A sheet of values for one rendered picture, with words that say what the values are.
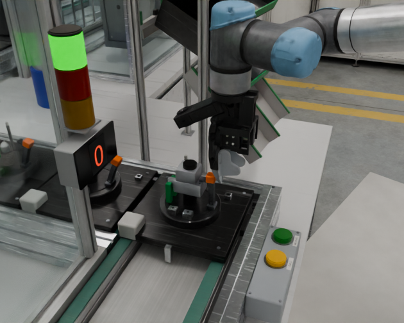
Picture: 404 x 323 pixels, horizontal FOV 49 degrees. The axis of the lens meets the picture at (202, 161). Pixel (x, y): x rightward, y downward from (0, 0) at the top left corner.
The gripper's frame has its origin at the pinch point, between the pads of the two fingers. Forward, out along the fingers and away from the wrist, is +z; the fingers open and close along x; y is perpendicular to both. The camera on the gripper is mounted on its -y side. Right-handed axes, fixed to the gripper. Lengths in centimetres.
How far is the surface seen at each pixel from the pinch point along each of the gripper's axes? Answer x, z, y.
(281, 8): 393, 56, -57
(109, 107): 61, 21, -63
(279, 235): -2.4, 10.1, 14.6
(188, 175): -2.3, -0.3, -5.6
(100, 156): -18.6, -12.6, -15.4
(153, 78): 95, 21, -60
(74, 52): -20.5, -31.4, -16.0
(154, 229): -9.3, 10.3, -10.8
